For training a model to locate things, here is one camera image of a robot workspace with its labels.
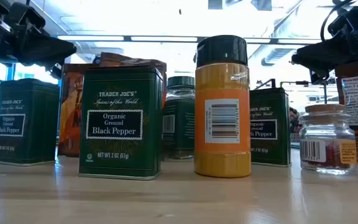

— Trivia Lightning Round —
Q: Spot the orange taco seasoning packet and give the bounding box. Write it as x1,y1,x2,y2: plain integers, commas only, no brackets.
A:
57,63,86,158

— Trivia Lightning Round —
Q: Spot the brown orange Trader Joe's packet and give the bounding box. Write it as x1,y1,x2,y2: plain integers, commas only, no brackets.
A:
99,51,168,108

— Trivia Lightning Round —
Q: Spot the small cork lid glass jar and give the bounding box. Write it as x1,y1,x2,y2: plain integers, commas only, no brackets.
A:
298,103,358,176

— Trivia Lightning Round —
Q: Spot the green black pepper tin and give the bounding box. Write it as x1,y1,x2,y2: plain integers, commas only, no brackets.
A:
249,86,292,168
0,77,62,167
78,64,164,181

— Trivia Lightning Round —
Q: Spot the orange label black lid jar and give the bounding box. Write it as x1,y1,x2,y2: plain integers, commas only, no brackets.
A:
193,34,252,179

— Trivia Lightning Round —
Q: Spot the green lid glass spice jar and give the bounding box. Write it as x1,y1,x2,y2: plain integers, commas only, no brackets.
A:
162,75,196,161

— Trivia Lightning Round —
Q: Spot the black background rig stand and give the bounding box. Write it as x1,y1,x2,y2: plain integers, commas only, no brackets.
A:
279,80,328,105

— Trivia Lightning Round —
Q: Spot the person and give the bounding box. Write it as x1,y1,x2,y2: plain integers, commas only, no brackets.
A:
289,107,301,134

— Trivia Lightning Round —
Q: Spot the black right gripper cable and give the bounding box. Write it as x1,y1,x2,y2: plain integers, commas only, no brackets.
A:
319,0,358,43

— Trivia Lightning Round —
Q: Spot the silver ventilation duct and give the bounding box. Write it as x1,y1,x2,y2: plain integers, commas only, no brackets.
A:
259,45,293,67

